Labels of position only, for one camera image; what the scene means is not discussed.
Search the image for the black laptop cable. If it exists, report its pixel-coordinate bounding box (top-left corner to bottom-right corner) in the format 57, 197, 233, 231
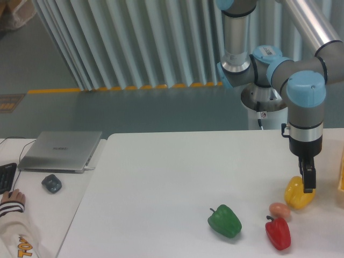
0, 136, 37, 192

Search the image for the brown egg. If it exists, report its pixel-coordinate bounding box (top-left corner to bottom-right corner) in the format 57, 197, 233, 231
269, 203, 291, 219

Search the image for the dark grey computer mouse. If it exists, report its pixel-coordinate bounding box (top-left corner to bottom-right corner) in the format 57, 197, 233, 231
41, 174, 62, 194

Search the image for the white striped sleeve forearm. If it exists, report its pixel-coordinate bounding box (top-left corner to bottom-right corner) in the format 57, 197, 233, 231
1, 201, 43, 257

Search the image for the yellow basket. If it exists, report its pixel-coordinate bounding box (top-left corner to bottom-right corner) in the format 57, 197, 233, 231
337, 154, 344, 194

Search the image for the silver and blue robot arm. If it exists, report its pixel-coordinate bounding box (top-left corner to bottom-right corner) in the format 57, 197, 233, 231
216, 1, 343, 193

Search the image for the white folding partition screen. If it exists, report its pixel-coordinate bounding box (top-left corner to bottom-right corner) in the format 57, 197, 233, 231
31, 0, 344, 92

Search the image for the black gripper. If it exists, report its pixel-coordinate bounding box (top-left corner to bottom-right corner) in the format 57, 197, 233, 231
289, 138, 323, 193

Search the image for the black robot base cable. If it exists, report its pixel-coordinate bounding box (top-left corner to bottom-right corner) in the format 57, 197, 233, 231
255, 101, 264, 131

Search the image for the black keyboard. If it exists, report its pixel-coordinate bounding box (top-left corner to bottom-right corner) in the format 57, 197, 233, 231
0, 163, 17, 194

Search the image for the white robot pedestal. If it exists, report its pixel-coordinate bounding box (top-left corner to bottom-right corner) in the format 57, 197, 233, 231
240, 83, 288, 130

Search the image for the person's hand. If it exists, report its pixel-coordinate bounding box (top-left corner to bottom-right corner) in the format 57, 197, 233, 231
1, 189, 26, 210

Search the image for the yellow bell pepper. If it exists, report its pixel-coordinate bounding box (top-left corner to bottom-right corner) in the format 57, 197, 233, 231
284, 176, 316, 210

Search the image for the red bell pepper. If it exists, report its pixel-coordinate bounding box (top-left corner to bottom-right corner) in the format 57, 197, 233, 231
265, 216, 291, 250

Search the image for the cardboard box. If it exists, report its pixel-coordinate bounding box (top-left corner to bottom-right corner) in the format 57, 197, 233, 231
1, 1, 36, 32

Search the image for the green bell pepper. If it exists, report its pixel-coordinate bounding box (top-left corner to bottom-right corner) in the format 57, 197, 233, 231
207, 204, 242, 239

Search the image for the silver laptop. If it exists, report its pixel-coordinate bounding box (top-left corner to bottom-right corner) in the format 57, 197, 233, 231
18, 131, 102, 174

